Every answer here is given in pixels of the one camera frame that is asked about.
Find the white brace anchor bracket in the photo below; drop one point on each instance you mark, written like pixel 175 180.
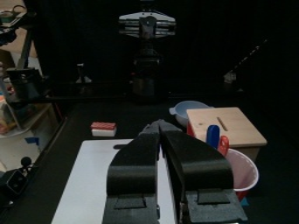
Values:
pixel 82 78
pixel 229 77

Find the wooden box with red front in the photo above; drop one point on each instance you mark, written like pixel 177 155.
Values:
pixel 237 128

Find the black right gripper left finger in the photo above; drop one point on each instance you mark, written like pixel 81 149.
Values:
pixel 132 175

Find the blue tape piece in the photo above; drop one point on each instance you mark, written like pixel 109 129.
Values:
pixel 244 202

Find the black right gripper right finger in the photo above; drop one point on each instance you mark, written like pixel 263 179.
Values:
pixel 201 175

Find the grey bowl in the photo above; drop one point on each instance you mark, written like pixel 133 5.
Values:
pixel 183 110

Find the red plastic cup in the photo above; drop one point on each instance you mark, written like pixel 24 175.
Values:
pixel 244 175

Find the blue tape strip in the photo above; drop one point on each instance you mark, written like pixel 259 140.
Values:
pixel 32 141

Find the white cutting board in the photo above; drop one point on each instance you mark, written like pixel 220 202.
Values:
pixel 85 180

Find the black webcam on stand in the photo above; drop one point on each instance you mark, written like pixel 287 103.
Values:
pixel 13 182

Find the metal frame post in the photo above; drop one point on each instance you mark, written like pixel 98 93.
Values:
pixel 25 49

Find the black clamp mount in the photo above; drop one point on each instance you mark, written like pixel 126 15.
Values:
pixel 25 83

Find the thin diagonal brace rod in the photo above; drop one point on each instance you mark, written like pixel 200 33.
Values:
pixel 248 57

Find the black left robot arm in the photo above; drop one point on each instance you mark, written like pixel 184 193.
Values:
pixel 145 67

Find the red white nigiri sushi toy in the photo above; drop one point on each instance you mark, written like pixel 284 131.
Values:
pixel 102 129

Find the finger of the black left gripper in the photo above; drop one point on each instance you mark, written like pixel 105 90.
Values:
pixel 144 27
pixel 152 27

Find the blue toy utensil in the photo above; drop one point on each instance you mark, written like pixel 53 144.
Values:
pixel 212 135

